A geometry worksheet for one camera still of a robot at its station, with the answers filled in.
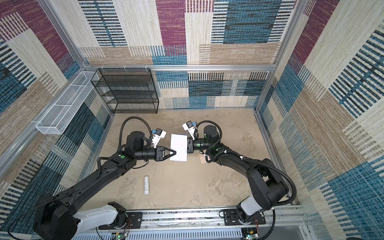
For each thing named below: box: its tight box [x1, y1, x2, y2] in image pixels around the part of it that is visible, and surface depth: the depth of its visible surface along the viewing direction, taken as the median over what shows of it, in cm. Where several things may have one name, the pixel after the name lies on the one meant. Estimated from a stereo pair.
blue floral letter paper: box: [170, 133, 188, 162], surface depth 73 cm
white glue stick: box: [144, 176, 150, 195], surface depth 85 cm
